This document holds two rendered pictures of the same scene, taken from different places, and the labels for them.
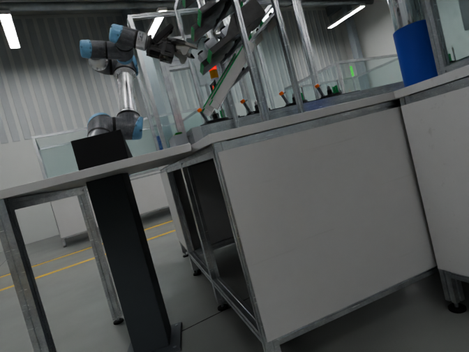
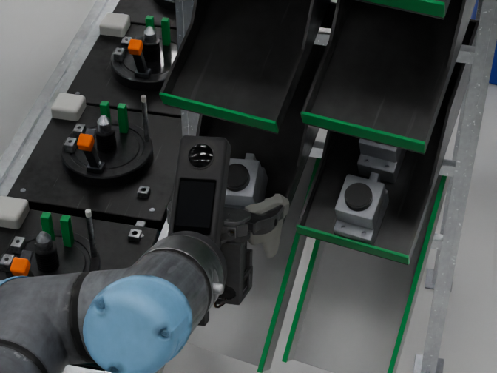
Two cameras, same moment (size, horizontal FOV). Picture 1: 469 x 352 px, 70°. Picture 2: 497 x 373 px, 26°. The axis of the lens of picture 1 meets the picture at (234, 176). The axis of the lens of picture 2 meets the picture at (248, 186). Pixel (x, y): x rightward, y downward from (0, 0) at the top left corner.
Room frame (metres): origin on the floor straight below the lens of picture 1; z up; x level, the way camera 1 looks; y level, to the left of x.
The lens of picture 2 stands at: (1.08, 0.77, 2.05)
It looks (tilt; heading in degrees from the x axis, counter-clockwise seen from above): 42 degrees down; 300
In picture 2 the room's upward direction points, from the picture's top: straight up
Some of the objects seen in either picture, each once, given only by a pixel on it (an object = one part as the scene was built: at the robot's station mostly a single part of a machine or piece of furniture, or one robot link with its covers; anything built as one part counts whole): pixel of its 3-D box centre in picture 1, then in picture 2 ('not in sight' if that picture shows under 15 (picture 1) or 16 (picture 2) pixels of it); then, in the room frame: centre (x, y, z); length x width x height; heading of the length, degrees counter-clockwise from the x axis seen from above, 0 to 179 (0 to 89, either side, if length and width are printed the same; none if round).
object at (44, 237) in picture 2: not in sight; (44, 240); (1.82, 0.02, 1.04); 0.02 x 0.02 x 0.03
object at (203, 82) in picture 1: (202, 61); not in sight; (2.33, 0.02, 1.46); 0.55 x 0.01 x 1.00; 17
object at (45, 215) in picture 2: not in sight; (47, 228); (1.85, -0.02, 1.01); 0.01 x 0.01 x 0.05; 17
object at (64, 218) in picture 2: not in sight; (66, 231); (1.82, -0.03, 1.01); 0.01 x 0.01 x 0.05; 17
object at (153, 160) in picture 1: (118, 171); not in sight; (1.57, 0.52, 0.84); 0.90 x 0.70 x 0.03; 7
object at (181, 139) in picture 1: (178, 142); not in sight; (1.84, 0.25, 0.93); 0.21 x 0.07 x 0.06; 17
